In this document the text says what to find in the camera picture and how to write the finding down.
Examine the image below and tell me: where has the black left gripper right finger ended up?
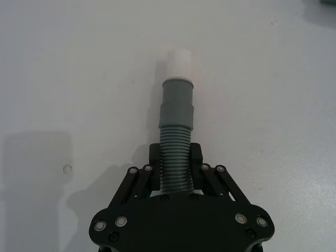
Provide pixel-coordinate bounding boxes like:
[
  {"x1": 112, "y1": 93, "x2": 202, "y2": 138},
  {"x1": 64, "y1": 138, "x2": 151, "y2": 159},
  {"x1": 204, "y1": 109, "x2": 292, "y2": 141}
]
[{"x1": 190, "y1": 143, "x2": 252, "y2": 203}]

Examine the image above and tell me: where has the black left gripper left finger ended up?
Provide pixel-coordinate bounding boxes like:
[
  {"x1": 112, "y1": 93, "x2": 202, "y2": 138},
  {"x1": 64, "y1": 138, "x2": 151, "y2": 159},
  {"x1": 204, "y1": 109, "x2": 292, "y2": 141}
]
[{"x1": 109, "y1": 143, "x2": 163, "y2": 208}]

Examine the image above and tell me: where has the grey corrugated hose white tip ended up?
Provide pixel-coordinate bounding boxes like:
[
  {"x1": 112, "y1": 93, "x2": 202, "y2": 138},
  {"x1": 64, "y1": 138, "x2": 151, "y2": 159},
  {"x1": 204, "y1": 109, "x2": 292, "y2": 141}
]
[{"x1": 158, "y1": 49, "x2": 195, "y2": 195}]

